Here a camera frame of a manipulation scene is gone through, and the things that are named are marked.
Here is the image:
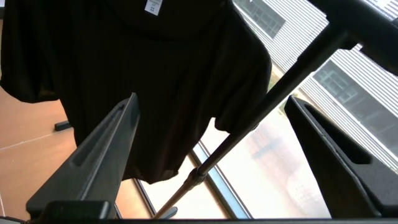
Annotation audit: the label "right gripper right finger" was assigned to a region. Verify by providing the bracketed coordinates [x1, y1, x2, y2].
[284, 95, 398, 218]

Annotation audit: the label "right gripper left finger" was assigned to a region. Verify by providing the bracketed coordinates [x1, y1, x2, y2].
[25, 92, 141, 219]

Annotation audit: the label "black garment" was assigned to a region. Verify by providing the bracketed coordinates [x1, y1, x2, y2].
[0, 0, 273, 184]

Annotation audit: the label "black clothes rack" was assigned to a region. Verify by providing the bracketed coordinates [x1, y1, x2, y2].
[54, 0, 398, 220]

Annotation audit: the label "window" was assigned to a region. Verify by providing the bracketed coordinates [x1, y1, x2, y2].
[133, 0, 398, 220]

